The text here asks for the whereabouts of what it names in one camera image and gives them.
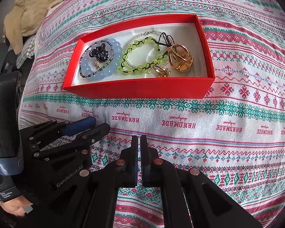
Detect black labelled wrist band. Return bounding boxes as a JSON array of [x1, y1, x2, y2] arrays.
[[0, 183, 21, 203]]

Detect grey checked cloth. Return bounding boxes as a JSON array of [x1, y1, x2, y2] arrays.
[[15, 37, 37, 69]]

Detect patterned woven tablecloth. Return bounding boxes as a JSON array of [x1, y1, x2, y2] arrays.
[[19, 0, 285, 228]]

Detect blue bead bracelet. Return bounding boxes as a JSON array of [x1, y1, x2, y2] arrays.
[[80, 38, 123, 79]]

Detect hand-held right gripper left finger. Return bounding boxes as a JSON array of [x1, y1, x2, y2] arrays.
[[38, 135, 139, 228]]

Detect red jewelry box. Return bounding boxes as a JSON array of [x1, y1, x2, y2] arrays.
[[62, 14, 215, 99]]

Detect person's left hand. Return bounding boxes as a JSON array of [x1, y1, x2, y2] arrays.
[[0, 195, 33, 219]]

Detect black claw hair clip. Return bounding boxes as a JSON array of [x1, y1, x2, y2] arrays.
[[88, 45, 109, 62]]

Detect beige quilted blanket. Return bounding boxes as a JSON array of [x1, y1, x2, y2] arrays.
[[3, 0, 71, 55]]

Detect green bead cord bracelet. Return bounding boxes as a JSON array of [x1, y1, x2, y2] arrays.
[[119, 32, 175, 74]]

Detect grey webbing strap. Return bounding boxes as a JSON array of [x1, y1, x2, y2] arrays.
[[0, 156, 24, 177]]

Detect thin dark seed bead bracelet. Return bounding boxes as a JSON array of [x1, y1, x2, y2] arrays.
[[79, 40, 116, 79]]

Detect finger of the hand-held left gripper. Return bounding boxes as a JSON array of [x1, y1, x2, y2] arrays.
[[33, 123, 111, 169], [20, 117, 96, 146]]

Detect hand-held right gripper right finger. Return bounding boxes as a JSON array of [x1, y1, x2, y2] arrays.
[[141, 135, 264, 228]]

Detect gold hair clip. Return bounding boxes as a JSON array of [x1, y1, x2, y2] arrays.
[[167, 43, 194, 72]]

